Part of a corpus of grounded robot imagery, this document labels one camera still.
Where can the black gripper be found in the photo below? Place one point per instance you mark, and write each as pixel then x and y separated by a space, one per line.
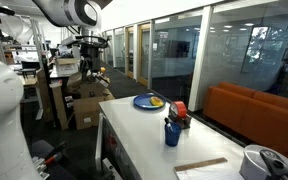
pixel 90 58

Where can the marker with white cap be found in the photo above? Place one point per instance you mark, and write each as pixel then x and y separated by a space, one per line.
pixel 167 122

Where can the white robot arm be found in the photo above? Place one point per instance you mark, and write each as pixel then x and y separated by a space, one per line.
pixel 16 162

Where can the dark blue cup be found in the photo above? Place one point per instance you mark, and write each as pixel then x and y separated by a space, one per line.
pixel 172 134

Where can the white box on desk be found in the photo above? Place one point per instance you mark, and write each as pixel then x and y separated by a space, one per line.
pixel 66 66

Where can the cardboard boxes stack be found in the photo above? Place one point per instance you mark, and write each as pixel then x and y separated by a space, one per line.
pixel 77 101

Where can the blue plate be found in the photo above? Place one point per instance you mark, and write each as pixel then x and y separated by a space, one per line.
pixel 143 102

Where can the yellow mango toy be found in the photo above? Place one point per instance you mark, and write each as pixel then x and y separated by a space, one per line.
pixel 156 101

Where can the red tape dispenser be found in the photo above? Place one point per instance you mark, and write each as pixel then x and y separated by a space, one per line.
pixel 178 114

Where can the wooden ruler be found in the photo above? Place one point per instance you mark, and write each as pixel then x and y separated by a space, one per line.
pixel 200 164

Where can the orange sofa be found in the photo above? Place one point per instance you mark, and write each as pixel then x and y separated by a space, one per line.
pixel 261 117

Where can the white notepad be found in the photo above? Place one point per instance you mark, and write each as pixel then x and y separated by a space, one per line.
pixel 221 171

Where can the silver pot with lid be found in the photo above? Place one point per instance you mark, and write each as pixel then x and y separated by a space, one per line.
pixel 263 163

